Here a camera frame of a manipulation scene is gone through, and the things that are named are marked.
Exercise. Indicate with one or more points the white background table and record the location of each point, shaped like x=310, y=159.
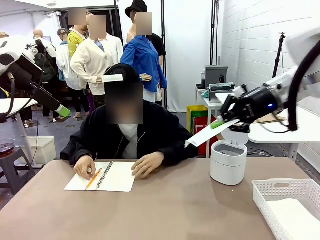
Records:
x=22, y=102

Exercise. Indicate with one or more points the yellow bag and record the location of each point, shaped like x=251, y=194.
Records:
x=190, y=120

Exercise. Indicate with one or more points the grey plastic stool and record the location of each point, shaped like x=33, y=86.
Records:
x=15, y=162

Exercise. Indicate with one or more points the capped mannequin in white shirt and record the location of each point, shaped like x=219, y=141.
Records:
x=65, y=67

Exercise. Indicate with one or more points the mannequin in yellow shirt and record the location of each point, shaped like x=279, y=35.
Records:
x=73, y=42

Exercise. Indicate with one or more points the black baseball cap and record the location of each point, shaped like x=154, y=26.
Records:
x=125, y=70

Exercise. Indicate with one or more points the orange pencil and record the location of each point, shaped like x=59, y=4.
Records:
x=93, y=178

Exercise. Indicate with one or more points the white spiral notebook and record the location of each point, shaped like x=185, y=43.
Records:
x=120, y=177

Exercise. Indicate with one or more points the small black dispenser bottle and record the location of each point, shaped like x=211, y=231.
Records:
x=222, y=79

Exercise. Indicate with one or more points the brown cardboard piece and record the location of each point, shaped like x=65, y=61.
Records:
x=270, y=119

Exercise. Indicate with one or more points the large white desk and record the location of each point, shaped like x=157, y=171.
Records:
x=307, y=130

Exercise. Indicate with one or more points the person in black jacket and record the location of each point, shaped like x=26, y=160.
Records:
x=105, y=130

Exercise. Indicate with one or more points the mannequin in black t-shirt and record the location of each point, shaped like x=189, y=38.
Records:
x=158, y=45

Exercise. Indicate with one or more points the mannequin in dark jacket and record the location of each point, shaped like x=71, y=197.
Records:
x=48, y=72

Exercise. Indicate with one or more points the black light stand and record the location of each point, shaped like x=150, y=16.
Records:
x=212, y=30

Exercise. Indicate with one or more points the torn white notebook sheet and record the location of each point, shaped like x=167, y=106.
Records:
x=205, y=136

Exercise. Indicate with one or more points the black backdrop pole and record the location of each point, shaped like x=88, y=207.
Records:
x=163, y=25

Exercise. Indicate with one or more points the person's left hand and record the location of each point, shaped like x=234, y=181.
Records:
x=148, y=163

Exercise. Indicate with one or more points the teal cloth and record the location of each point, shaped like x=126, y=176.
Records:
x=205, y=94

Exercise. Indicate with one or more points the black doorway pole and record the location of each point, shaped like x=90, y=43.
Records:
x=116, y=15

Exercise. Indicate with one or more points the white storage box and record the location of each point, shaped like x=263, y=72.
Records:
x=45, y=150

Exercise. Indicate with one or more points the small white side table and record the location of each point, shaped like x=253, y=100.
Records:
x=212, y=105

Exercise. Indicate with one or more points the mannequin in cream jacket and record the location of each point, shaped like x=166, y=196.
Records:
x=92, y=60

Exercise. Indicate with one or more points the white paper stack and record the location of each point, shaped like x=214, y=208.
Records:
x=292, y=220

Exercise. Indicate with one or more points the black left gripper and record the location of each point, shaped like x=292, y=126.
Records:
x=25, y=71

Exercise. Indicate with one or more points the white round trash bin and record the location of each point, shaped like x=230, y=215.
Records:
x=227, y=170

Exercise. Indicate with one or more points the white perforated plastic basket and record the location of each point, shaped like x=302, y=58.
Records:
x=260, y=190

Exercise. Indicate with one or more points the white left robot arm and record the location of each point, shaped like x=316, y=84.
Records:
x=12, y=47

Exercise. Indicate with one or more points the person's black-sleeved right forearm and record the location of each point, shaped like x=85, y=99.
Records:
x=72, y=155

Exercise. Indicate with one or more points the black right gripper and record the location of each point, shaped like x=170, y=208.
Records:
x=260, y=105

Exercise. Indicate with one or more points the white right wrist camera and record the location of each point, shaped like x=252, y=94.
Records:
x=240, y=90

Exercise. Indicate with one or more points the black bucket hat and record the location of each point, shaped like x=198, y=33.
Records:
x=137, y=6

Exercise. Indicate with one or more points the white head-mounted camera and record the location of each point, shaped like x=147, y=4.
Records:
x=112, y=78

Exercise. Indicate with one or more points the mannequin in blue shirt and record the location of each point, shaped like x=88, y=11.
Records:
x=142, y=57

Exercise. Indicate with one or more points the person's right hand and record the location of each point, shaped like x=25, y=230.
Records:
x=83, y=167

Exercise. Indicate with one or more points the black camera tripod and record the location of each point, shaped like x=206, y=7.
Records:
x=277, y=60

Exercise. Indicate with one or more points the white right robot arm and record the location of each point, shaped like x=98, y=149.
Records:
x=282, y=82

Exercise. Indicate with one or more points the grey box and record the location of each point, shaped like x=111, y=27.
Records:
x=216, y=75

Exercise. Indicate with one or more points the dark glass bowl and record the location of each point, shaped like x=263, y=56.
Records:
x=6, y=147

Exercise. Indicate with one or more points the grey tray with green contents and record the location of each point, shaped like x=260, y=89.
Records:
x=221, y=87

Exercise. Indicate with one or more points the green bag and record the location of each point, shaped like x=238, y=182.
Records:
x=200, y=113

